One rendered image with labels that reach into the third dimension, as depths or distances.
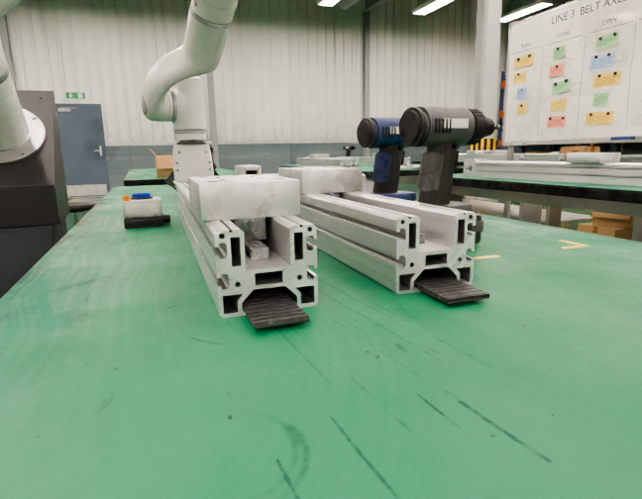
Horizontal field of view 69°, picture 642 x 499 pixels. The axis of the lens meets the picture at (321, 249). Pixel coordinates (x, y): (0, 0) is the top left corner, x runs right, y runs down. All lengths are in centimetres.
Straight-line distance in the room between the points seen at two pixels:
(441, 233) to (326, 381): 28
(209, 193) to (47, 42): 1211
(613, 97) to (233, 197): 345
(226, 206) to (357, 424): 30
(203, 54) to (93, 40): 1134
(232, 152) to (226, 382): 1204
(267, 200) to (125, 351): 22
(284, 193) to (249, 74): 1209
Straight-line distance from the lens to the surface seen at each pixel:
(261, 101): 1260
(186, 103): 125
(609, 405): 35
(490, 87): 921
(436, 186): 75
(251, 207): 51
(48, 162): 130
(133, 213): 108
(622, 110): 375
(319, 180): 80
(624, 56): 380
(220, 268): 45
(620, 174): 214
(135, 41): 1244
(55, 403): 36
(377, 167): 96
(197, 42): 114
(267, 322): 41
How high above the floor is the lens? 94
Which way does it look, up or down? 12 degrees down
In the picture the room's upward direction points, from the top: 1 degrees counter-clockwise
